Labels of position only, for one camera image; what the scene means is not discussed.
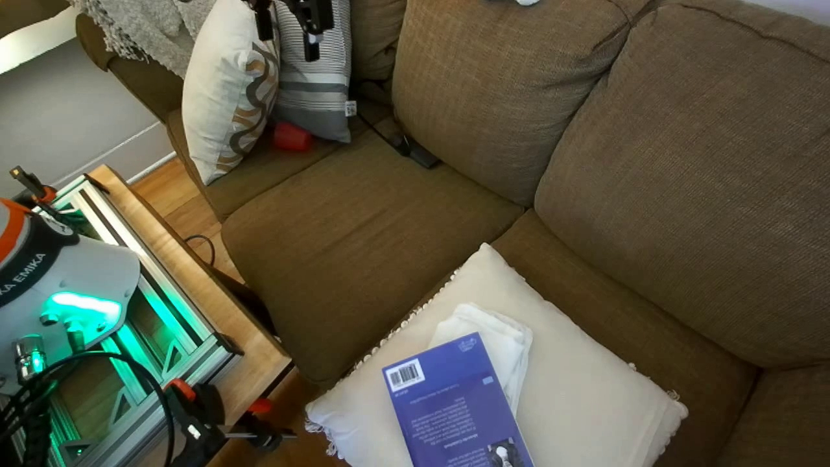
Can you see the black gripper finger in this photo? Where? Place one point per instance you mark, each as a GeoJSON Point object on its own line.
{"type": "Point", "coordinates": [312, 20]}
{"type": "Point", "coordinates": [262, 15]}

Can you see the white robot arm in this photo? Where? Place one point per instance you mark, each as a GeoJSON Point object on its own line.
{"type": "Point", "coordinates": [61, 294]}

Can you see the brown fabric sofa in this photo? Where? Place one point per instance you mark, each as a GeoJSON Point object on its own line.
{"type": "Point", "coordinates": [144, 81]}

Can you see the brown sofa back cushion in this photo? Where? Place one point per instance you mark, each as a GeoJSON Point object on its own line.
{"type": "Point", "coordinates": [690, 172]}
{"type": "Point", "coordinates": [493, 87]}

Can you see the grey striped throw pillow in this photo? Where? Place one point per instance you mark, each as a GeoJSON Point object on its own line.
{"type": "Point", "coordinates": [320, 93]}

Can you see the white patterned throw pillow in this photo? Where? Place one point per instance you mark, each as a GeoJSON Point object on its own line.
{"type": "Point", "coordinates": [222, 87]}

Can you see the grey knitted blanket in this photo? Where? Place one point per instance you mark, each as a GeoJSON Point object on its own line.
{"type": "Point", "coordinates": [146, 26]}

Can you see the small white object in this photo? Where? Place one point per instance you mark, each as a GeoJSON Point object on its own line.
{"type": "Point", "coordinates": [526, 4]}

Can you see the black orange bar clamp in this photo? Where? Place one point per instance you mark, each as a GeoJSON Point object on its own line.
{"type": "Point", "coordinates": [198, 416]}
{"type": "Point", "coordinates": [30, 183]}

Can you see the wooden table board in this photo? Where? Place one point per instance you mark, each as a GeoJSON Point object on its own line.
{"type": "Point", "coordinates": [207, 302]}

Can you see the blue book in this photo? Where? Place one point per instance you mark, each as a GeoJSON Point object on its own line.
{"type": "Point", "coordinates": [449, 406]}

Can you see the white square lace pillow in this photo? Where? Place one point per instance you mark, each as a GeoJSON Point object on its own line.
{"type": "Point", "coordinates": [586, 390]}

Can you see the metal frame with green light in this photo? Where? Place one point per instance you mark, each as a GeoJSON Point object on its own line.
{"type": "Point", "coordinates": [164, 333]}

